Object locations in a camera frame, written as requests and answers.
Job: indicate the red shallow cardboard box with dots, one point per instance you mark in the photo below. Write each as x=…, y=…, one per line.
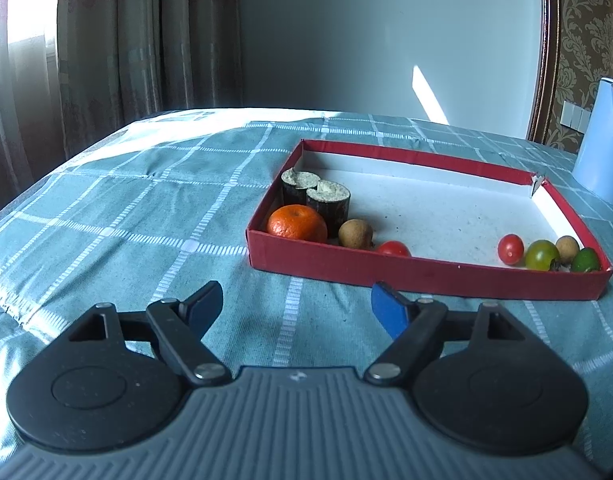
x=436, y=210

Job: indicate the dark sugarcane piece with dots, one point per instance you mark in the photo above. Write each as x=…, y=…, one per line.
x=331, y=205
x=299, y=185

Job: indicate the small green round fruit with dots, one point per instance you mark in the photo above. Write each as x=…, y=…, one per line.
x=585, y=261

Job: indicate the orange mandarin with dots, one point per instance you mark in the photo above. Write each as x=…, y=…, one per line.
x=296, y=222

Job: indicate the teal checked tablecloth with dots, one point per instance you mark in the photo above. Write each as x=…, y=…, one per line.
x=136, y=220

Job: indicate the red cherry tomato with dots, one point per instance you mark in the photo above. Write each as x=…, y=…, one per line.
x=394, y=249
x=511, y=249

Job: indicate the patterned brown curtain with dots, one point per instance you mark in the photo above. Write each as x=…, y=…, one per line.
x=151, y=35

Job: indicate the small brown longan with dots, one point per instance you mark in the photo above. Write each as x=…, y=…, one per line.
x=568, y=249

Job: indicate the white sheer curtain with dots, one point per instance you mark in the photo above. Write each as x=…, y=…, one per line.
x=16, y=85

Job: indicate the large brown longan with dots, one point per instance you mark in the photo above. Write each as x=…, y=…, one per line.
x=355, y=233

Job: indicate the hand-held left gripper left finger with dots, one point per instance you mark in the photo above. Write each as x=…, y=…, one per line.
x=209, y=301

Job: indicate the dark wooden wall trim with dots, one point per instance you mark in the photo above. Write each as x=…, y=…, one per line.
x=546, y=50

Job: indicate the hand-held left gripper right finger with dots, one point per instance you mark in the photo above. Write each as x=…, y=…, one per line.
x=389, y=310

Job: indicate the white wall switch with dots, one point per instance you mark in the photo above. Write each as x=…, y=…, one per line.
x=576, y=116

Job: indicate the green cherry tomato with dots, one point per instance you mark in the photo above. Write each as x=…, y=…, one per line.
x=542, y=255

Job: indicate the light blue kettle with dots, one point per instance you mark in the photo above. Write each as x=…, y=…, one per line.
x=601, y=150

